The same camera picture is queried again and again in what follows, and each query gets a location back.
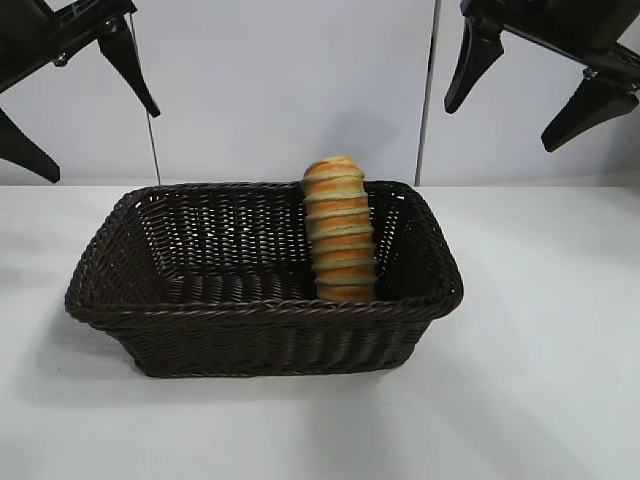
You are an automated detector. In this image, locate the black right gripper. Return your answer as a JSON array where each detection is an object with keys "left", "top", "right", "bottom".
[{"left": 443, "top": 0, "right": 640, "bottom": 154}]

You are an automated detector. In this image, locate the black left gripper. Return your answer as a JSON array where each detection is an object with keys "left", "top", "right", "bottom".
[{"left": 0, "top": 0, "right": 162, "bottom": 185}]

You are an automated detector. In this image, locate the long striped spiral bread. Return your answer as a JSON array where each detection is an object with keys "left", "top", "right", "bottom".
[{"left": 302, "top": 156, "right": 377, "bottom": 303}]

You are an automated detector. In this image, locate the dark brown wicker basket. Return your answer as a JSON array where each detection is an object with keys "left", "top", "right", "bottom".
[{"left": 63, "top": 180, "right": 465, "bottom": 379}]

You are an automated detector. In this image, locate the grey vertical wall strip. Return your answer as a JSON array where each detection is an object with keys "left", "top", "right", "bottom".
[{"left": 413, "top": 0, "right": 445, "bottom": 186}]

